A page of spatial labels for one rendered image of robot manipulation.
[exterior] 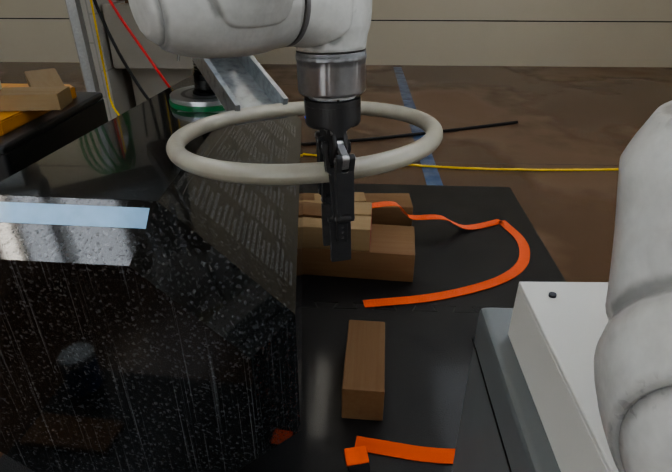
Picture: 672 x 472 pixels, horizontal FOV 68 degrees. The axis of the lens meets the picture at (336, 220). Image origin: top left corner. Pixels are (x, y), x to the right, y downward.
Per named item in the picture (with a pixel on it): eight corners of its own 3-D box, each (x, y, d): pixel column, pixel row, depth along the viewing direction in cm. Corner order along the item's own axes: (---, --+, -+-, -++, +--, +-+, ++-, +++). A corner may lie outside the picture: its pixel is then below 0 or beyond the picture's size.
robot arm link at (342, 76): (355, 44, 69) (355, 88, 71) (289, 48, 67) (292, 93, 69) (376, 52, 61) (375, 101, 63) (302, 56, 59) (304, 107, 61)
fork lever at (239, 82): (143, 4, 148) (141, -14, 145) (207, 1, 157) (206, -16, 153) (219, 128, 106) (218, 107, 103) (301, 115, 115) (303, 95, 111)
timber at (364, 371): (382, 421, 145) (384, 391, 139) (341, 418, 146) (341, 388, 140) (383, 348, 171) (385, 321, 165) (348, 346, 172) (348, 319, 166)
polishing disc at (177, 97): (251, 87, 154) (251, 83, 154) (237, 107, 135) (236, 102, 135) (183, 87, 155) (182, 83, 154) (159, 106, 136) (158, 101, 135)
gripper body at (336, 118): (368, 99, 63) (368, 168, 67) (350, 87, 71) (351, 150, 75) (310, 104, 62) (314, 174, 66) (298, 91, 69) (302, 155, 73)
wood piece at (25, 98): (-8, 111, 152) (-14, 95, 149) (9, 102, 161) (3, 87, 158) (61, 109, 153) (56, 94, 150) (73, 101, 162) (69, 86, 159)
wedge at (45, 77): (28, 85, 181) (24, 71, 179) (58, 81, 186) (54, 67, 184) (35, 97, 167) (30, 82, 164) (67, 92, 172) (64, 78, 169)
